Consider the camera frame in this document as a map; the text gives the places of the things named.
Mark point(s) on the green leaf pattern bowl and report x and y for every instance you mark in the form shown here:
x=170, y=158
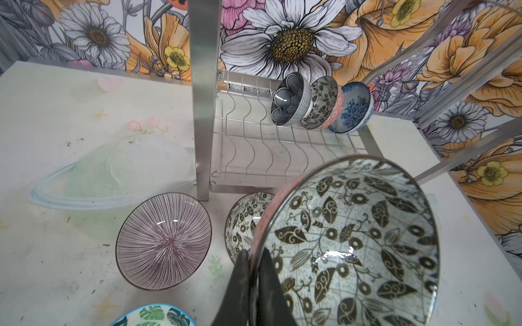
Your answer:
x=155, y=315

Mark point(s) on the black leaf pink-outside bowl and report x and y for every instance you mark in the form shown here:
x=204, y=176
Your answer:
x=354, y=242

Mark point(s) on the black leaf pattern bowl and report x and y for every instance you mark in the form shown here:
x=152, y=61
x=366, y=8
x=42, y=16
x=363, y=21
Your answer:
x=326, y=104
x=242, y=221

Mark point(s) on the blue floral bowl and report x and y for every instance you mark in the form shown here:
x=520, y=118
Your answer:
x=358, y=106

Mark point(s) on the silver metal dish rack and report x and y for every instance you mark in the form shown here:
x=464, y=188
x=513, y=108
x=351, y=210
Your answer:
x=420, y=56

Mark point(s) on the dark blue petal bowl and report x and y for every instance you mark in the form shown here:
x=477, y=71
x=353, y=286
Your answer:
x=291, y=101

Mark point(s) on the pink striped bowl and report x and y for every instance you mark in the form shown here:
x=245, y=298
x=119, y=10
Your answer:
x=163, y=241

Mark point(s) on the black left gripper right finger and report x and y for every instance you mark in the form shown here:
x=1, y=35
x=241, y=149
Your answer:
x=271, y=305

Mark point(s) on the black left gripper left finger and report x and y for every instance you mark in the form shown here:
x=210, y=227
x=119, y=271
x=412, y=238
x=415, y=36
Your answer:
x=234, y=309

